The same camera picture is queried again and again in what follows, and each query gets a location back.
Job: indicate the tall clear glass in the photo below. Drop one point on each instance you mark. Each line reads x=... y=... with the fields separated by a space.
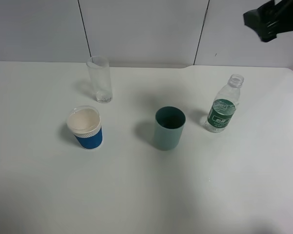
x=99 y=72

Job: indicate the clear green-label water bottle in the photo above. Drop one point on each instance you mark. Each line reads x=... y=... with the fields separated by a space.
x=224 y=105

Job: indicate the blue white paper cup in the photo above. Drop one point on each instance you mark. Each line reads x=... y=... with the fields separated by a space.
x=85 y=124

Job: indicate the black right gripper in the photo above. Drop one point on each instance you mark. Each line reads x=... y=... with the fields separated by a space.
x=271 y=18

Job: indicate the teal plastic cup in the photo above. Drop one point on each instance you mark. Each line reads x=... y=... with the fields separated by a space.
x=169 y=124

